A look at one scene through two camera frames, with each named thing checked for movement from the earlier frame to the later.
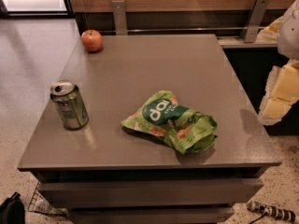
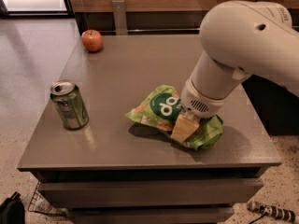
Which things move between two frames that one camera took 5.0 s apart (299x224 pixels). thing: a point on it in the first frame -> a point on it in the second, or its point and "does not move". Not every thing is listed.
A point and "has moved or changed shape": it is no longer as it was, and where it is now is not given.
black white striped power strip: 272,211 does not move
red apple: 92,40 does not move
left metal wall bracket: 120,17 does not move
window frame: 40,14 does not move
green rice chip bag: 160,115 has moved or changed shape
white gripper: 290,32 -> 199,101
